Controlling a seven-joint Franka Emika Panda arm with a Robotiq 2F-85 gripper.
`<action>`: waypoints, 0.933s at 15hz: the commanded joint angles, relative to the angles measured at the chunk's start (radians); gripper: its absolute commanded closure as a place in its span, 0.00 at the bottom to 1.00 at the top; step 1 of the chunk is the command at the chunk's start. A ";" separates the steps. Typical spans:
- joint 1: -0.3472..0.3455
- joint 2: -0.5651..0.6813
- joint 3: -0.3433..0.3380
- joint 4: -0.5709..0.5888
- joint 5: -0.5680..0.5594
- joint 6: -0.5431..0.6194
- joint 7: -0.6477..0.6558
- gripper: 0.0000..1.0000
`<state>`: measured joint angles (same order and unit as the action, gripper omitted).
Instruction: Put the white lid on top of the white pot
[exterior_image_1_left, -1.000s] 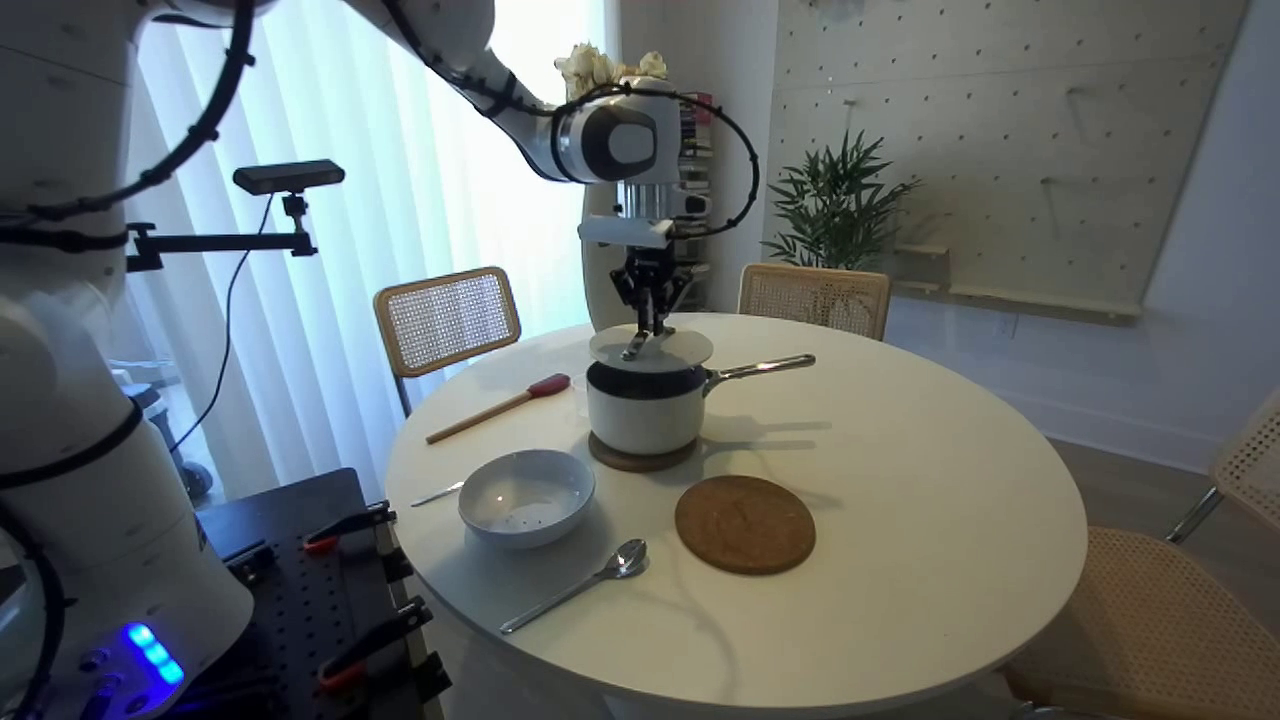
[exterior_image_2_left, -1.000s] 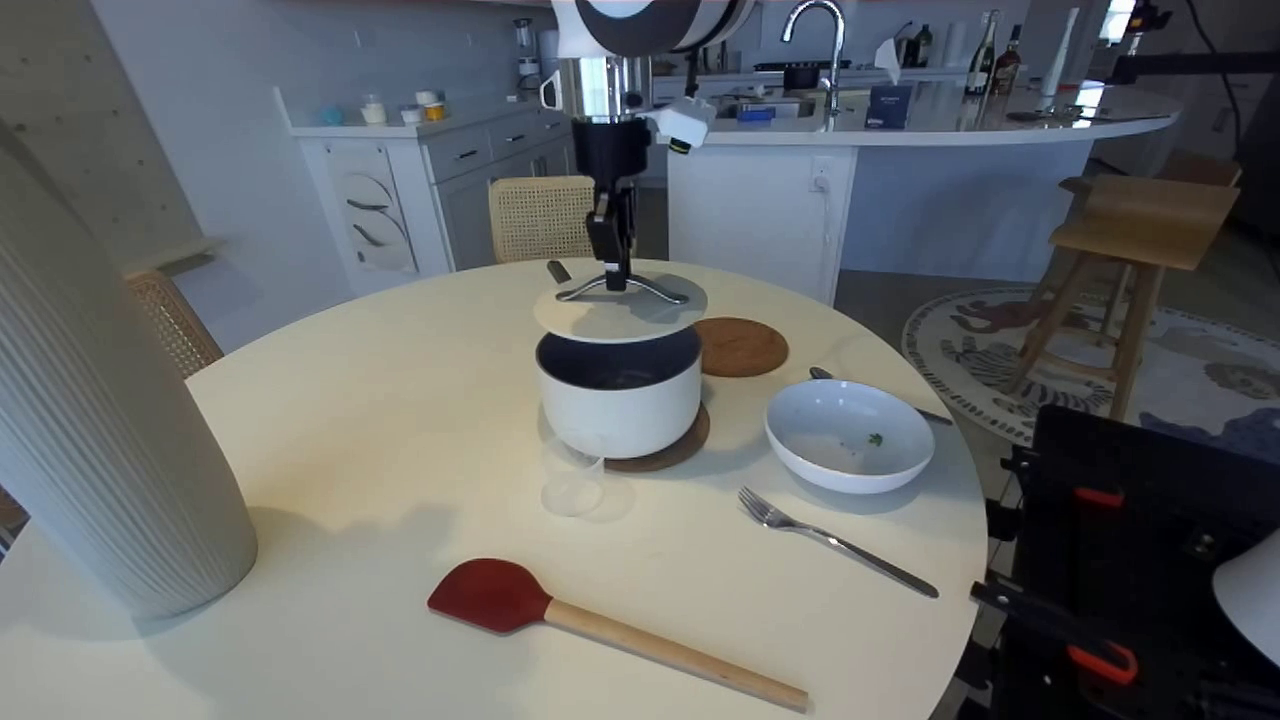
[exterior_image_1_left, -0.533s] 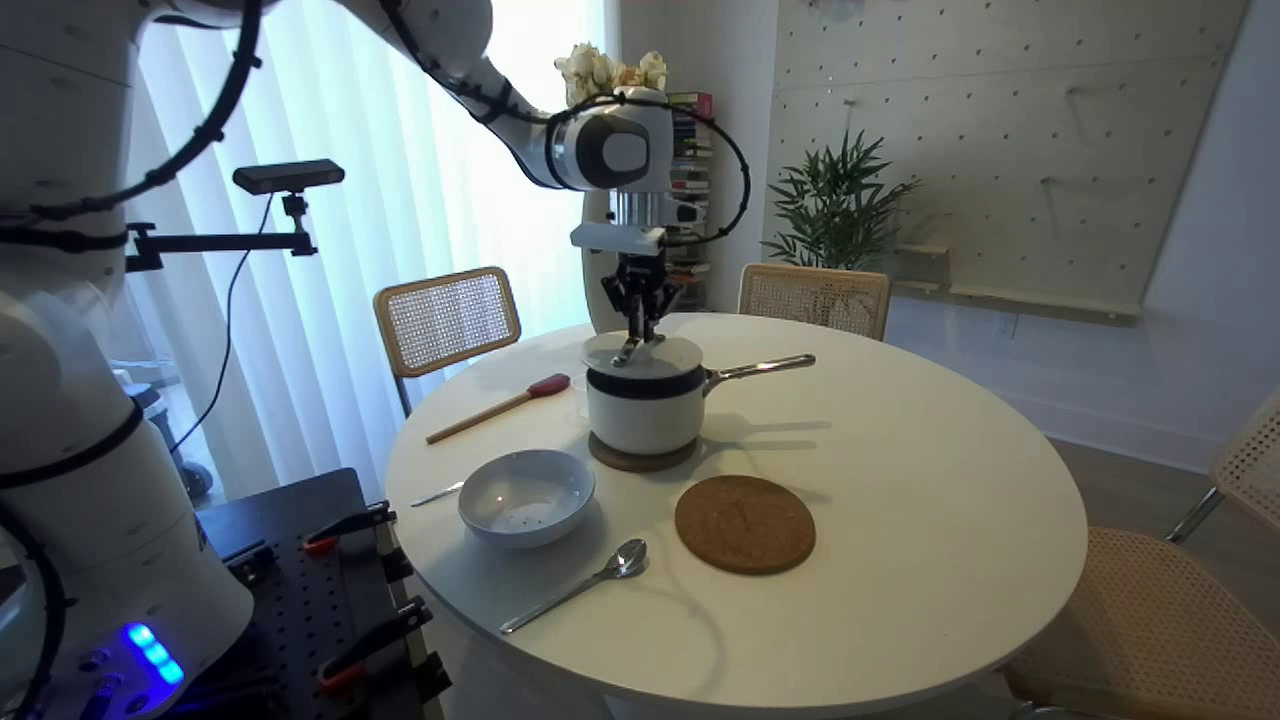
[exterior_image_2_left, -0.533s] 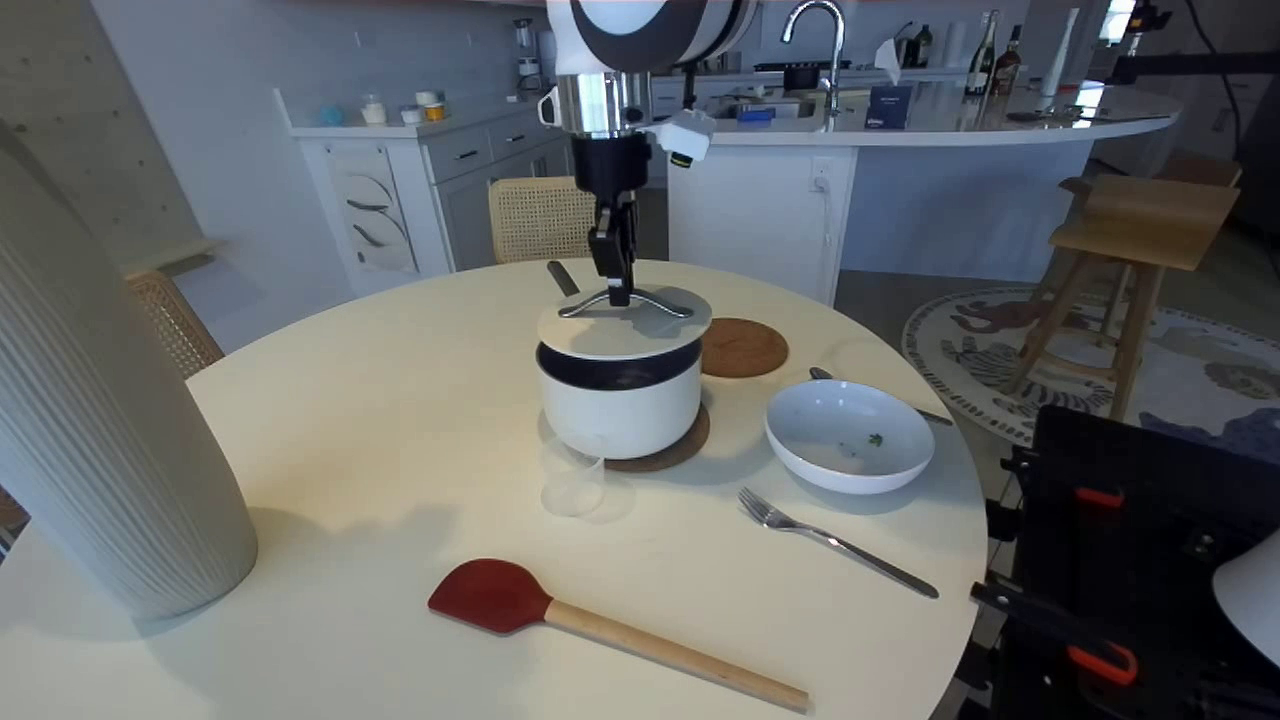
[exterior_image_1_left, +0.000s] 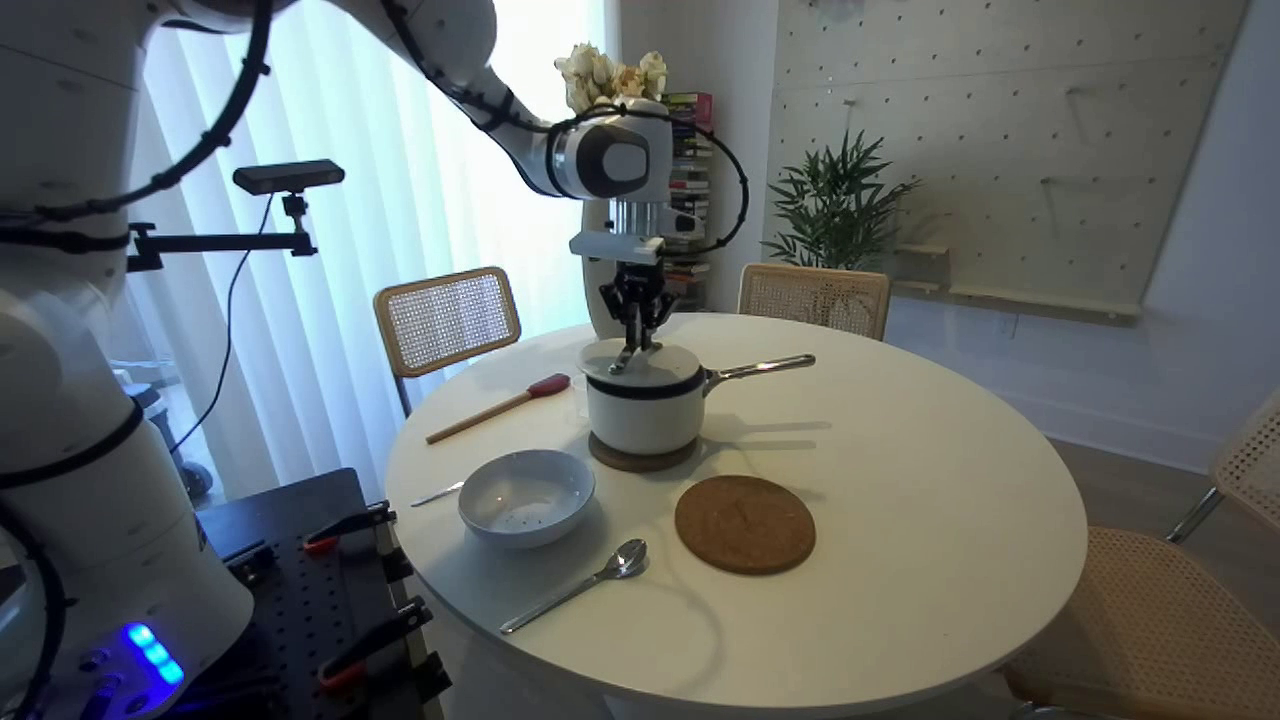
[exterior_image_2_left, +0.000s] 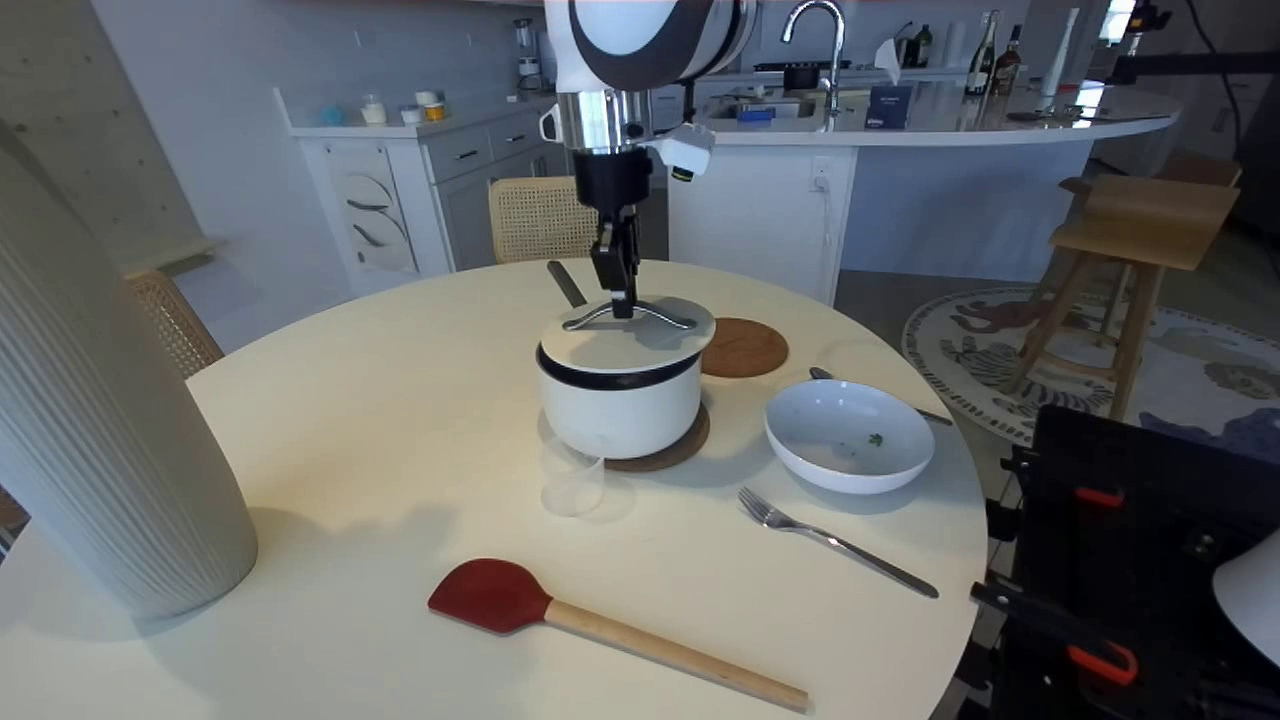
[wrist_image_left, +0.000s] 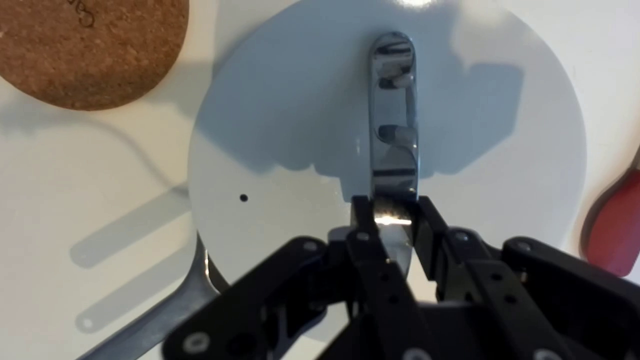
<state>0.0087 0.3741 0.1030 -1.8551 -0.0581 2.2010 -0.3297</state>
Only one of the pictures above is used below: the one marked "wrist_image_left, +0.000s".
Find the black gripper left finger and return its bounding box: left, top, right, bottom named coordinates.
left=160, top=195, right=431, bottom=360

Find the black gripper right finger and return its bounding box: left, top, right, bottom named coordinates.
left=410, top=196, right=640, bottom=360

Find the round cork trivet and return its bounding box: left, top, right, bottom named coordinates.
left=0, top=0, right=192, bottom=112

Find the red spatula with wooden handle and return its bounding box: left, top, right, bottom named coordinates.
left=580, top=149, right=640, bottom=281

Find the white pot with dark handle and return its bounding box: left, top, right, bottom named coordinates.
left=78, top=230, right=226, bottom=360

